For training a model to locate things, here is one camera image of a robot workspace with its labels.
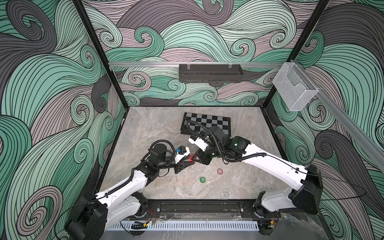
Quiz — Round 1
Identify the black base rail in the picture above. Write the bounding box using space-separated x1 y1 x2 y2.
138 198 319 219

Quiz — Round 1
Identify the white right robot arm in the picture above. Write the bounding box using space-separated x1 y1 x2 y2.
189 131 323 215

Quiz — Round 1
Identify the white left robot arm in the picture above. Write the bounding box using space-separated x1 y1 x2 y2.
65 140 193 240

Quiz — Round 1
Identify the black white chessboard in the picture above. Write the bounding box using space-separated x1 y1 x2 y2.
180 112 231 136

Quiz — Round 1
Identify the white ventilated front strip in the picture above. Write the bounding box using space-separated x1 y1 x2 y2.
107 220 260 233

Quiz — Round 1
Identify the black wall shelf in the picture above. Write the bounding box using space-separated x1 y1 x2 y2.
179 64 244 86

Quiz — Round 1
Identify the clear plastic wall bin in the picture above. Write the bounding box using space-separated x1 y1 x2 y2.
273 62 319 112

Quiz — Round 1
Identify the red paint jar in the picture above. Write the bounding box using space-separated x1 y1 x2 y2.
189 154 195 163

